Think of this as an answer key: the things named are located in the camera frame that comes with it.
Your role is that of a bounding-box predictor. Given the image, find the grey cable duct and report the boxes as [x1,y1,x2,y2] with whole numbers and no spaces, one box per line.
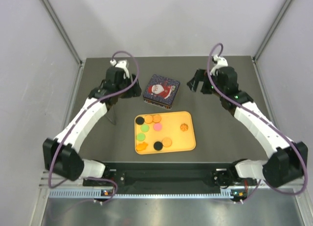
[49,188,246,200]

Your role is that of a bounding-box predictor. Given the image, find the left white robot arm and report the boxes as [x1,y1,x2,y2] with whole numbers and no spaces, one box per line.
[43,59,141,185]

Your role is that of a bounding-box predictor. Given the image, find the tan biscuit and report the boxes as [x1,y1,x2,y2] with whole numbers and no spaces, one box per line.
[153,114,162,123]
[162,137,172,147]
[144,115,153,124]

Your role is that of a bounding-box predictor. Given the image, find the orange fish cookie lower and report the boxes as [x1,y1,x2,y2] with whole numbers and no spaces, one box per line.
[135,142,148,152]

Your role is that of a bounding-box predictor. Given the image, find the orange swirl cookie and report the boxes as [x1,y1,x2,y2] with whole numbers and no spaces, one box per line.
[180,123,189,132]

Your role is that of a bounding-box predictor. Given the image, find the pink sandwich cookie lower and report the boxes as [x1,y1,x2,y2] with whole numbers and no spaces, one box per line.
[153,123,162,131]

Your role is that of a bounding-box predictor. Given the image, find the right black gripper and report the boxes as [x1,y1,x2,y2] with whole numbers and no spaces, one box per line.
[187,69,225,98]

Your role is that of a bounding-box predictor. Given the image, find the yellow cookie tray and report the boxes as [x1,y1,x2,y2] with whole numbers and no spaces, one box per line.
[134,111,196,155]

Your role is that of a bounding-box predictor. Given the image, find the tan biscuit top right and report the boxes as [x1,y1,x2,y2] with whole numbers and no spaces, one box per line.
[153,114,162,123]

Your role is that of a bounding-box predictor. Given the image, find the gold tin lid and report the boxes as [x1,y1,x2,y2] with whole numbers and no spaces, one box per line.
[143,74,180,105]

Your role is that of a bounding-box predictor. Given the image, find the tan biscuit lower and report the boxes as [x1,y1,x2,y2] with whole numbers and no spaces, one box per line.
[162,137,172,147]

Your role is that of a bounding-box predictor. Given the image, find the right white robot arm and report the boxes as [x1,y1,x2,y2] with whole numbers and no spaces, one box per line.
[187,55,308,188]

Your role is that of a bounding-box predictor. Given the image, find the square cookie tin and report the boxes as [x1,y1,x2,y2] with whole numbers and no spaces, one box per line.
[143,98,173,110]

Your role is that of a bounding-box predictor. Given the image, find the aluminium frame rail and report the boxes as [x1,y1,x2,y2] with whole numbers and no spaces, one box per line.
[39,171,65,188]

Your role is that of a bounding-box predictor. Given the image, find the tan biscuit top left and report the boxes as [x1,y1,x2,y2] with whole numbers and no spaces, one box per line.
[144,115,153,124]

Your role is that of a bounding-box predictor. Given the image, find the black sandwich cookie lower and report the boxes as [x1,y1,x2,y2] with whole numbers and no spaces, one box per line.
[154,141,163,151]

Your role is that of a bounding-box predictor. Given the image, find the black sandwich cookie upper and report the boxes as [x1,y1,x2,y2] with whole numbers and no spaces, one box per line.
[135,116,145,125]

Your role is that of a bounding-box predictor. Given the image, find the green sandwich cookie lower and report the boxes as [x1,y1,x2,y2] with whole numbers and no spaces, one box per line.
[136,133,146,142]

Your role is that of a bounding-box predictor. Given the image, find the black sandwich cookie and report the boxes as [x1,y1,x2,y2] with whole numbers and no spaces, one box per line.
[135,116,145,125]
[154,141,163,151]

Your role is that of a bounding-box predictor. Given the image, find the green sandwich cookie upper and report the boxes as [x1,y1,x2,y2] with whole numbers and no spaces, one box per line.
[140,124,150,133]

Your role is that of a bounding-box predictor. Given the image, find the green sandwich cookie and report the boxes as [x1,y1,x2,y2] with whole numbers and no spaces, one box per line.
[136,133,146,142]
[140,124,150,133]

